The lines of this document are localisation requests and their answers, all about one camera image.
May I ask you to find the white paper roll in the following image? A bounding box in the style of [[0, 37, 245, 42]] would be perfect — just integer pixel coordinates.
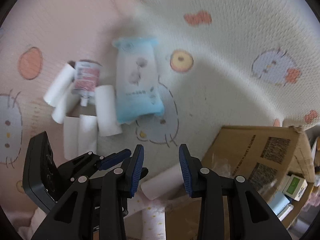
[[141, 164, 184, 200], [63, 116, 79, 160], [95, 85, 122, 137], [78, 115, 98, 155], [52, 83, 80, 124], [43, 63, 75, 107]]

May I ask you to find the light blue flat box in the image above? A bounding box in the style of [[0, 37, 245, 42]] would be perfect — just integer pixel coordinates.
[[268, 192, 293, 221]]

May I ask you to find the brown cardboard box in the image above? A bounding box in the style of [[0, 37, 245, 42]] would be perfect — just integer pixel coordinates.
[[165, 126, 315, 239]]

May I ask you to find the green white small box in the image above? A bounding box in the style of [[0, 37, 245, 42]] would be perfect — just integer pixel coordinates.
[[282, 174, 308, 201]]

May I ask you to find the pink white spout pouch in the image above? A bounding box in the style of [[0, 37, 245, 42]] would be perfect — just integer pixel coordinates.
[[72, 61, 101, 107]]

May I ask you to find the blue white wipes pack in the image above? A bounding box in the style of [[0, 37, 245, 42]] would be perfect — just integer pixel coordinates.
[[112, 37, 164, 124]]

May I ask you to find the pink cream cartoon blanket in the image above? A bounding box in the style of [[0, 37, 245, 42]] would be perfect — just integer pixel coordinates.
[[1, 0, 319, 239]]

